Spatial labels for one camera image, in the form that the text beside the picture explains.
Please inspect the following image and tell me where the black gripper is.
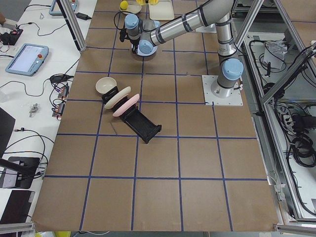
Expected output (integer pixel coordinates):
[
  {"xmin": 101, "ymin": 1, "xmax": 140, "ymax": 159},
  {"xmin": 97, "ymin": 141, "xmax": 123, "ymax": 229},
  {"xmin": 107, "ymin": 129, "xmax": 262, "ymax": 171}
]
[{"xmin": 131, "ymin": 44, "xmax": 138, "ymax": 54}]

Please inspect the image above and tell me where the blue plate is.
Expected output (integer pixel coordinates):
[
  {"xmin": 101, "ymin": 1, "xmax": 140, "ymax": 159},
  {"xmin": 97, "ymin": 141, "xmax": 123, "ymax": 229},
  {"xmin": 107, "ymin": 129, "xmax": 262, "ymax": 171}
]
[{"xmin": 136, "ymin": 46, "xmax": 158, "ymax": 57}]

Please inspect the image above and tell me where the striped bread roll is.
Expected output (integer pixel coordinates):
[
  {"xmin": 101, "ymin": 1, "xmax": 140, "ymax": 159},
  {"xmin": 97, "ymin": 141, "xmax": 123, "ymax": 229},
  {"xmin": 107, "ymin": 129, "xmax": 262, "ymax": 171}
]
[{"xmin": 136, "ymin": 0, "xmax": 159, "ymax": 5}]

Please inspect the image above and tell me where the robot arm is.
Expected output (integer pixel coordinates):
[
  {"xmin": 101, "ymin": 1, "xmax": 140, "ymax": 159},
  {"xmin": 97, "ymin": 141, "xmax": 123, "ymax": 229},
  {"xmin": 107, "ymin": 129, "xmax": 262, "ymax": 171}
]
[{"xmin": 118, "ymin": 16, "xmax": 215, "ymax": 93}]

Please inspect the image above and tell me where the cream plate in rack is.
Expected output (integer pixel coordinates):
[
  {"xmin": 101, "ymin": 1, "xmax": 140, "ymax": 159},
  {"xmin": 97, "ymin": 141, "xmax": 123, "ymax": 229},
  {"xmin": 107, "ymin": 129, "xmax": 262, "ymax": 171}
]
[{"xmin": 105, "ymin": 86, "xmax": 131, "ymax": 109}]

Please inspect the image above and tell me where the black plate rack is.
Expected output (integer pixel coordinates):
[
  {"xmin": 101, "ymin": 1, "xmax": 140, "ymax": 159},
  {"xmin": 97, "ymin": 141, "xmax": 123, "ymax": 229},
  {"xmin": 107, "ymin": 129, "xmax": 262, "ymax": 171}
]
[{"xmin": 102, "ymin": 86, "xmax": 162, "ymax": 144}]

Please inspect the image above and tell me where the pink plate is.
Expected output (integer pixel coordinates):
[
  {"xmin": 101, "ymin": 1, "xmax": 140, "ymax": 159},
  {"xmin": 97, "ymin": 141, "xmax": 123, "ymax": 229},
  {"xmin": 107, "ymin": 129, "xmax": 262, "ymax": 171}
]
[{"xmin": 113, "ymin": 94, "xmax": 140, "ymax": 117}]

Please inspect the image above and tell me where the cream shallow dish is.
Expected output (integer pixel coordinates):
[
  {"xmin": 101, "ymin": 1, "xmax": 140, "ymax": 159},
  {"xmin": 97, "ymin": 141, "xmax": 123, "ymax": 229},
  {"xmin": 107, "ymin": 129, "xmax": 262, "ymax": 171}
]
[{"xmin": 120, "ymin": 0, "xmax": 142, "ymax": 14}]

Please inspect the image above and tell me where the yellow lemon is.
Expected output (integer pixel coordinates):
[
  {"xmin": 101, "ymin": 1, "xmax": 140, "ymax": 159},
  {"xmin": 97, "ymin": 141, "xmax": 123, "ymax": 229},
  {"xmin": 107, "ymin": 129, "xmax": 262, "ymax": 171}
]
[{"xmin": 119, "ymin": 0, "xmax": 128, "ymax": 10}]

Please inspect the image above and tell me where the white rectangular tray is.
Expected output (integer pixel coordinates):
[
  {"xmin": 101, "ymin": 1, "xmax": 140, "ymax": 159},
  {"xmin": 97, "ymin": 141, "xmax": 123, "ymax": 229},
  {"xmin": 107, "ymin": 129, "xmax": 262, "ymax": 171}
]
[{"xmin": 149, "ymin": 0, "xmax": 174, "ymax": 21}]

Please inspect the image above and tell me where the cream bowl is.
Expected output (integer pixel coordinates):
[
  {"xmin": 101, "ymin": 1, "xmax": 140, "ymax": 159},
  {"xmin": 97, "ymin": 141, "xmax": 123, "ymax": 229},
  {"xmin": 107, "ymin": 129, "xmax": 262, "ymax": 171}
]
[{"xmin": 95, "ymin": 77, "xmax": 117, "ymax": 94}]

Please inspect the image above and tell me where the black power adapter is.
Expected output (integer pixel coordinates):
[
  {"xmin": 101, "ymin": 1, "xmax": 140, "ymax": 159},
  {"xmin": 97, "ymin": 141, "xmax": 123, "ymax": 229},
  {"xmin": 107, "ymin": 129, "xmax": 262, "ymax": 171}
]
[{"xmin": 76, "ymin": 12, "xmax": 92, "ymax": 20}]

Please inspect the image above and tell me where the blue teach pendant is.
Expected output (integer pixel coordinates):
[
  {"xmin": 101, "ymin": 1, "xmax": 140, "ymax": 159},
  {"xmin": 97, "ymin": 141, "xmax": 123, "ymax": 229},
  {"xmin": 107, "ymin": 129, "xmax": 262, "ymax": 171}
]
[
  {"xmin": 5, "ymin": 43, "xmax": 49, "ymax": 76},
  {"xmin": 49, "ymin": 0, "xmax": 79, "ymax": 16}
]

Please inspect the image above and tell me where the black monitor stand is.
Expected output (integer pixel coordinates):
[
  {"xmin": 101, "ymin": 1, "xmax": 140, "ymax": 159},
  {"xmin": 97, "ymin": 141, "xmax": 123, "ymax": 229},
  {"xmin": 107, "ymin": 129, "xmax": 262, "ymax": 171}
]
[{"xmin": 0, "ymin": 157, "xmax": 40, "ymax": 189}]

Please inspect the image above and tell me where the aluminium frame post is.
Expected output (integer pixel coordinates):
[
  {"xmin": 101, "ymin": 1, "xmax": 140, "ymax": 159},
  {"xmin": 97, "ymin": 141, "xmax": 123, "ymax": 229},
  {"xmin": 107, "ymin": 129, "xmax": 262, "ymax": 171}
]
[{"xmin": 56, "ymin": 0, "xmax": 87, "ymax": 52}]

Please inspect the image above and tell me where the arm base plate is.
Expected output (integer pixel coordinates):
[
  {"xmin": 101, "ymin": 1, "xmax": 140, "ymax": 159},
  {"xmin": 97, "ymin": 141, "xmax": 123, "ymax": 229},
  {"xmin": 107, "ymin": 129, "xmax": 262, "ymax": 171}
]
[{"xmin": 202, "ymin": 75, "xmax": 243, "ymax": 107}]

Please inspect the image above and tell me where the black cable bundle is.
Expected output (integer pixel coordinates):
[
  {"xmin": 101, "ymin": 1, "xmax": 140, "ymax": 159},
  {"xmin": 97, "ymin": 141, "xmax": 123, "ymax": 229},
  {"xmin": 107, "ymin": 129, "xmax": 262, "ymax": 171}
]
[{"xmin": 287, "ymin": 113, "xmax": 316, "ymax": 171}]

